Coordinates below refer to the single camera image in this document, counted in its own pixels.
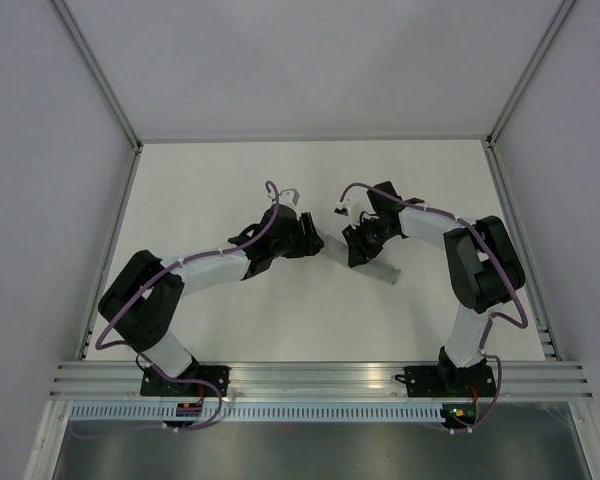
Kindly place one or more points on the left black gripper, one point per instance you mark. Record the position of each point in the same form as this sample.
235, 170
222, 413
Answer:
309, 244

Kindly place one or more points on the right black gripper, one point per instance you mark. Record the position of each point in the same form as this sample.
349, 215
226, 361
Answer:
358, 252

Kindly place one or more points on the grey cloth napkin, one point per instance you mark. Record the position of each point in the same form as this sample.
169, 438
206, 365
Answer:
336, 250

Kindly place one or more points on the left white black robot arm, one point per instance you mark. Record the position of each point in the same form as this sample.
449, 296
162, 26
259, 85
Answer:
141, 302

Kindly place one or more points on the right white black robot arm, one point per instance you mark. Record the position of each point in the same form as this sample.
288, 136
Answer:
485, 275

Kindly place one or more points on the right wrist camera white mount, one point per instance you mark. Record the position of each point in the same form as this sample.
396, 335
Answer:
353, 210

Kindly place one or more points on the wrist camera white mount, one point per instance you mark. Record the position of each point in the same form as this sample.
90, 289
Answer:
353, 210
289, 197

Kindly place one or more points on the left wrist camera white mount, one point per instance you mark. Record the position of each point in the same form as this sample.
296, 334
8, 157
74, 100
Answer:
289, 197

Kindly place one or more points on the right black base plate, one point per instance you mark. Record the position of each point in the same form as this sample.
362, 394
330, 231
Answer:
444, 381

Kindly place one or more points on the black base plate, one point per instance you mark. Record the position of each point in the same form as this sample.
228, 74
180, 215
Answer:
204, 380
444, 381

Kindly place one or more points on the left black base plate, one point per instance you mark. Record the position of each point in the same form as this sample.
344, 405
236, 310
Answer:
204, 380

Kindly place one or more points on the aluminium mounting rail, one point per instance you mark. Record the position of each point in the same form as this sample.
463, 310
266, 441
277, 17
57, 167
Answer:
522, 381

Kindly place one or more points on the white slotted cable duct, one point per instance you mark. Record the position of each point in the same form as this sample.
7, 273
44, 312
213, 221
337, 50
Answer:
367, 412

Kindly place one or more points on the right aluminium frame post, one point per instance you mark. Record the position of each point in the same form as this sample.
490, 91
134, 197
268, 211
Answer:
549, 36

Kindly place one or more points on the aluminium frame post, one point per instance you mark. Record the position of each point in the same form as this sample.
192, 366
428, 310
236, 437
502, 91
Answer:
549, 36
62, 11

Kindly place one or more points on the left aluminium frame post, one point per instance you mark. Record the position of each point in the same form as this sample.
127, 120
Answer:
62, 11

